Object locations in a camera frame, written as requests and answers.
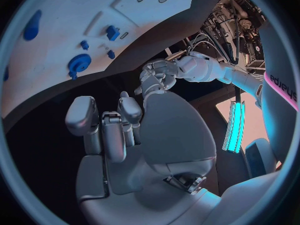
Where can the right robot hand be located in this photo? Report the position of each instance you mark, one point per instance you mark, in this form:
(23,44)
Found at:
(173,135)

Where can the blue peg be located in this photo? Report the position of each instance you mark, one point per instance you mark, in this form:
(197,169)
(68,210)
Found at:
(73,75)
(84,45)

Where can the blue plug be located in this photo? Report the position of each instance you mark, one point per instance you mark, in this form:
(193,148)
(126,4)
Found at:
(111,54)

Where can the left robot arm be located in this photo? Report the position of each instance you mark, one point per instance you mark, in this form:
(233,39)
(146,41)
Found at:
(199,67)

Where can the white task board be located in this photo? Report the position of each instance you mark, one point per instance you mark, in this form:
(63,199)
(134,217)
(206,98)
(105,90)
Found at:
(70,13)

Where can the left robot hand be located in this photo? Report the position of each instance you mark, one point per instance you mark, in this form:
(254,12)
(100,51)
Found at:
(157,73)

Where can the blue block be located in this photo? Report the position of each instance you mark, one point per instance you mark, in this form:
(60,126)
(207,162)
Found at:
(113,32)

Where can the glowing light bar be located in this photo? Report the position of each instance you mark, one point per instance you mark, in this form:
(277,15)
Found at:
(234,127)

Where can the blue long cylinder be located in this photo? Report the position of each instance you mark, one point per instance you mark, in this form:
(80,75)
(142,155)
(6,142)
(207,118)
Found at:
(32,26)

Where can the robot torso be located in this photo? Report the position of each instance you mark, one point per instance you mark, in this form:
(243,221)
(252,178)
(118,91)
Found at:
(276,60)

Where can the blue gear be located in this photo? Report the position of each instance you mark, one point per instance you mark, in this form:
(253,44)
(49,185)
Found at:
(79,62)

